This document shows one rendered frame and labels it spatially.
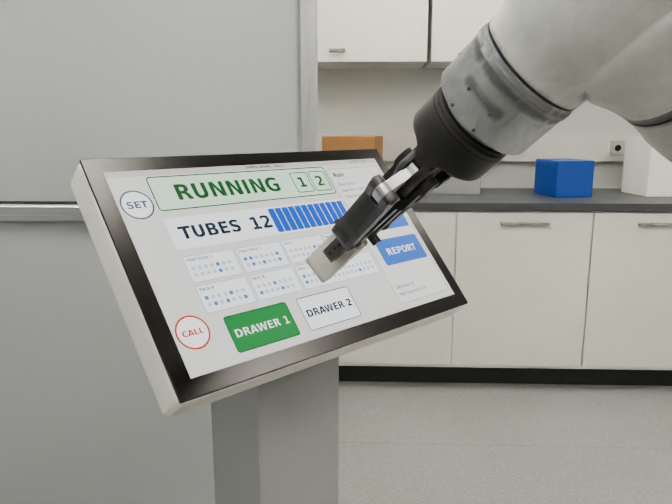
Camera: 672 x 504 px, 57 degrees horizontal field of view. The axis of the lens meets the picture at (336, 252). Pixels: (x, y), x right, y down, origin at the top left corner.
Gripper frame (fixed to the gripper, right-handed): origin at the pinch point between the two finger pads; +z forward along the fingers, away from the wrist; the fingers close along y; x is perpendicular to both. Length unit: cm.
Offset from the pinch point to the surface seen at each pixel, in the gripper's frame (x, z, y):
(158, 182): -21.7, 16.8, -0.9
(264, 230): -10.5, 16.6, -10.4
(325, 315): 3.4, 16.6, -10.0
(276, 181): -16.4, 16.5, -18.2
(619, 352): 89, 100, -235
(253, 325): -0.4, 16.8, 0.3
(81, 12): -93, 60, -48
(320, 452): 18.6, 38.7, -13.5
